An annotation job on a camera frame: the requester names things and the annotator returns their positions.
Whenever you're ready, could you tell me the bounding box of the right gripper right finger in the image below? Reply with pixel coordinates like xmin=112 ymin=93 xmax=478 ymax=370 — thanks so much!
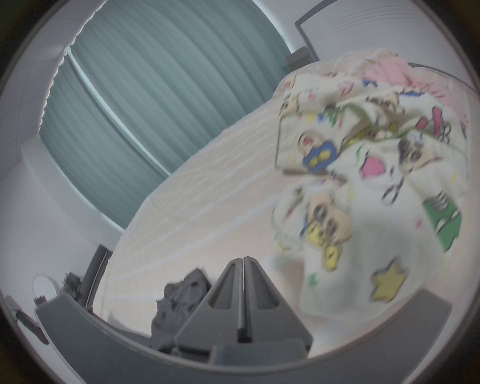
xmin=244 ymin=256 xmax=314 ymax=350

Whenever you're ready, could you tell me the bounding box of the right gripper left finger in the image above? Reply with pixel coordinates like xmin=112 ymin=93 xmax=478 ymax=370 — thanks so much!
xmin=174 ymin=257 xmax=245 ymax=355

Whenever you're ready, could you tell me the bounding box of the pink garment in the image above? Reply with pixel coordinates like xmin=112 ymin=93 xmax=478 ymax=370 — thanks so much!
xmin=360 ymin=52 xmax=470 ymax=126

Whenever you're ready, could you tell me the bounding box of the bed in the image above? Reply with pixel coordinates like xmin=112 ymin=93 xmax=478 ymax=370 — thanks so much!
xmin=92 ymin=0 xmax=474 ymax=340

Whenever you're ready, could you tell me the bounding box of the blue-green curtain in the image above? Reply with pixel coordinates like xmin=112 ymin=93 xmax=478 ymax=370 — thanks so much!
xmin=39 ymin=70 xmax=170 ymax=229
xmin=70 ymin=0 xmax=298 ymax=177

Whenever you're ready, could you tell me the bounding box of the dark grey garment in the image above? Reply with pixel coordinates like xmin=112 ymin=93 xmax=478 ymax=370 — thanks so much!
xmin=150 ymin=268 xmax=213 ymax=353

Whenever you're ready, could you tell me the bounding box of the pile of clothes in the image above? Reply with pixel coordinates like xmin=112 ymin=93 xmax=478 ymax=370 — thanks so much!
xmin=271 ymin=70 xmax=469 ymax=320

